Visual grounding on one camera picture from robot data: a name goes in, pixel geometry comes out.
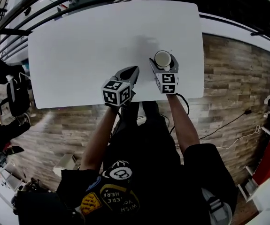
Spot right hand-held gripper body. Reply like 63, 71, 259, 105
154, 73, 180, 94

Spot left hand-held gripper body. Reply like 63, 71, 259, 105
101, 78, 136, 107

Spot blue and white cup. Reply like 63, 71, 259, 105
154, 50, 172, 70

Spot person's left forearm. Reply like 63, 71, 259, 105
80, 103, 121, 171

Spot person's right forearm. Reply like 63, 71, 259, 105
166, 93, 200, 154

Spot person's legs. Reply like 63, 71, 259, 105
120, 101, 181, 166

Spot white box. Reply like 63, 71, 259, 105
52, 153, 80, 177

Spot black office chair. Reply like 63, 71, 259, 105
0, 64, 33, 117

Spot person's black printed t-shirt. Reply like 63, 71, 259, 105
56, 143, 239, 225

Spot red cabinet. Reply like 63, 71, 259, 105
252, 133, 270, 185

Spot black mesh chair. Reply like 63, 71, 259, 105
12, 188, 84, 225

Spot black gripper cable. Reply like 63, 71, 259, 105
170, 92, 190, 135

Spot black power cable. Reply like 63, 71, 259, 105
198, 109, 270, 141

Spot white cable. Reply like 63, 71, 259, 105
216, 124, 262, 150

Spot grey bag strap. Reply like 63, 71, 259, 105
201, 187, 233, 225

